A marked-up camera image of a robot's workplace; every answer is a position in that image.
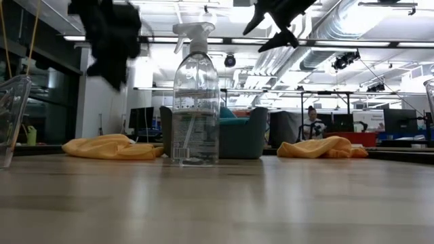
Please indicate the yellow microfiber towel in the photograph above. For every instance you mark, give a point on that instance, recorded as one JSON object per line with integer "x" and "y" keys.
{"x": 315, "y": 147}
{"x": 108, "y": 147}

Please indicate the white poster board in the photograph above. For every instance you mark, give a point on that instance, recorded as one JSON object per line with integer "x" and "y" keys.
{"x": 373, "y": 118}

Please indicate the black ceiling spotlight cluster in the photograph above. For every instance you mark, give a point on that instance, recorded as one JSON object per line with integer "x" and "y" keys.
{"x": 344, "y": 61}

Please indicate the clear spray bottle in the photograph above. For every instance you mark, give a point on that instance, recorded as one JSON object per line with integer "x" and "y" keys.
{"x": 195, "y": 135}

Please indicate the small black monitor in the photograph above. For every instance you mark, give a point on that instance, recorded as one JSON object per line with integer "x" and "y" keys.
{"x": 140, "y": 118}

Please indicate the black ceiling camera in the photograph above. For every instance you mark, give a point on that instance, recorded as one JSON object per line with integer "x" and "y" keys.
{"x": 230, "y": 61}

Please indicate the dark covered box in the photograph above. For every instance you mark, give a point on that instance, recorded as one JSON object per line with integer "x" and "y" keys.
{"x": 285, "y": 130}

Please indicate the black ceiling light rail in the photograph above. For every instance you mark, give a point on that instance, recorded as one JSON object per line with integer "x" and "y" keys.
{"x": 306, "y": 42}

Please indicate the clear plastic bin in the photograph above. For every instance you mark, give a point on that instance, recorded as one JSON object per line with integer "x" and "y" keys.
{"x": 13, "y": 112}
{"x": 430, "y": 98}

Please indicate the silver ventilation duct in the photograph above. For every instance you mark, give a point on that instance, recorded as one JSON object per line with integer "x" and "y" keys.
{"x": 339, "y": 23}

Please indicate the pink microfiber towel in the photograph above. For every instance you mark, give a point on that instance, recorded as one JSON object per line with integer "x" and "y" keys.
{"x": 115, "y": 51}

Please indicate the red plastic bin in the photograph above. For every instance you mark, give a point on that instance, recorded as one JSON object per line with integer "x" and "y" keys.
{"x": 356, "y": 139}

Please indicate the black metal rack frame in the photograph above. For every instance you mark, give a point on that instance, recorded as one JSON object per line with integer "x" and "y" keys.
{"x": 325, "y": 92}

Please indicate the teal plastic basket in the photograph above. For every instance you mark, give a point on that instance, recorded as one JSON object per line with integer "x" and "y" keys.
{"x": 242, "y": 142}

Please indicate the wide black monitor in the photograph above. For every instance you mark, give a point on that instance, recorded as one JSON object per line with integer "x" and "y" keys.
{"x": 400, "y": 120}

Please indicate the green bottle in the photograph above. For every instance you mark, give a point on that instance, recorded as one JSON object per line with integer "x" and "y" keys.
{"x": 31, "y": 137}

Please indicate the black tripod stand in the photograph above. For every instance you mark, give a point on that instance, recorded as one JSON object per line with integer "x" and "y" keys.
{"x": 100, "y": 128}

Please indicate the person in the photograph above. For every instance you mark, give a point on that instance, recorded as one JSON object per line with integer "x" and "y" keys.
{"x": 313, "y": 127}

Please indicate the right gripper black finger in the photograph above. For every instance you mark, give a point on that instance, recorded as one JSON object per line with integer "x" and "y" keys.
{"x": 254, "y": 22}
{"x": 279, "y": 40}

